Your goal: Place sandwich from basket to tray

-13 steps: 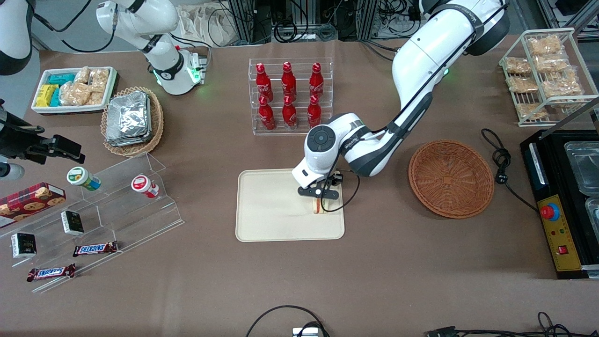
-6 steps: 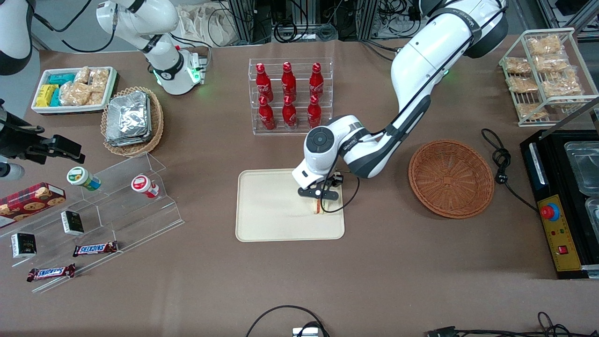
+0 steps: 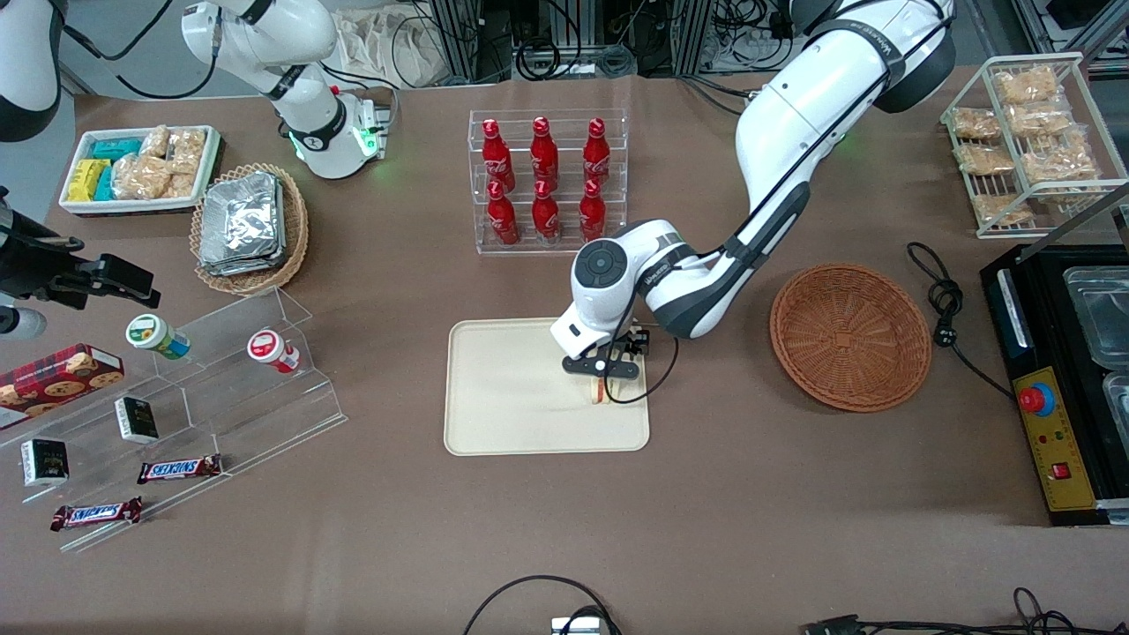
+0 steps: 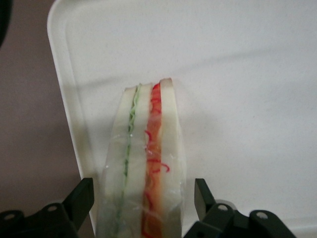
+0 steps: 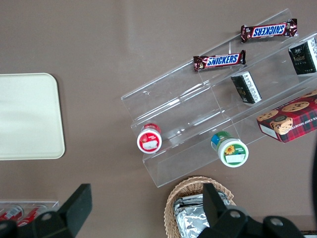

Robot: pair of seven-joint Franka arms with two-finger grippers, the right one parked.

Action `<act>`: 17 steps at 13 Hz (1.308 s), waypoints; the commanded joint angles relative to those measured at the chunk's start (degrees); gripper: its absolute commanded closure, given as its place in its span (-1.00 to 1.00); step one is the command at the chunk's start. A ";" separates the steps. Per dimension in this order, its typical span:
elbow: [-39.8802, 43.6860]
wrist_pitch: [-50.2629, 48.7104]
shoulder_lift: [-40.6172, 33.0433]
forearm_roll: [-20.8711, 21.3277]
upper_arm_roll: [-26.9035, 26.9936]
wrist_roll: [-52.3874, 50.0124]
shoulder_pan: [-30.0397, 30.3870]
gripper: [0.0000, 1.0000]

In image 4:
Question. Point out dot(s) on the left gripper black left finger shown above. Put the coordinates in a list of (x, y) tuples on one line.
[(71, 213)]

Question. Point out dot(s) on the cream rectangular tray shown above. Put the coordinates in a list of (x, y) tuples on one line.
[(223, 49)]

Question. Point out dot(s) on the triangle sandwich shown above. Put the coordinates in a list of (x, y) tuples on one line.
[(138, 161)]

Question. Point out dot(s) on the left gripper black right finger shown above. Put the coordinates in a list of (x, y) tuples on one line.
[(215, 218)]

